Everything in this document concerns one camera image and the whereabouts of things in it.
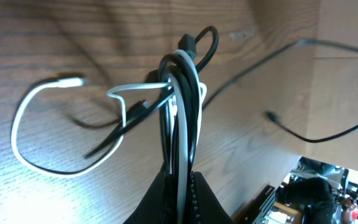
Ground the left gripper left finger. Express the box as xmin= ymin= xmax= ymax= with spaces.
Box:
xmin=131 ymin=172 xmax=175 ymax=224

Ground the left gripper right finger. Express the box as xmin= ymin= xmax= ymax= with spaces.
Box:
xmin=186 ymin=172 xmax=232 ymax=224

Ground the thick black USB cable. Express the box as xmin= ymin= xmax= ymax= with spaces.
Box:
xmin=84 ymin=25 xmax=220 ymax=175

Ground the white USB cable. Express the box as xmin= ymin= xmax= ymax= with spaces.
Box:
xmin=10 ymin=49 xmax=208 ymax=224

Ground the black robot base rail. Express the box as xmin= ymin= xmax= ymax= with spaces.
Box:
xmin=232 ymin=185 xmax=275 ymax=224

